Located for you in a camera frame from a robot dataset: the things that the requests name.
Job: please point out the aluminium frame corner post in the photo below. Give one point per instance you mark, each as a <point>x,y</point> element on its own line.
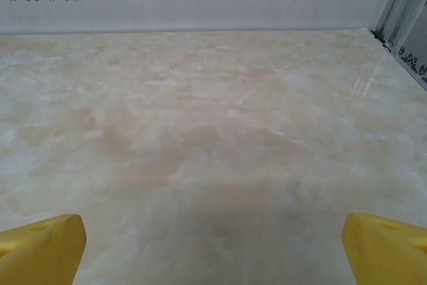
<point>405,1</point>

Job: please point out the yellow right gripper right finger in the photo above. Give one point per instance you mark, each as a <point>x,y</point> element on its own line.
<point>387,255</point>

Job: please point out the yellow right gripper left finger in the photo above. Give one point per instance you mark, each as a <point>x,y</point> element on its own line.
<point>40,251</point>

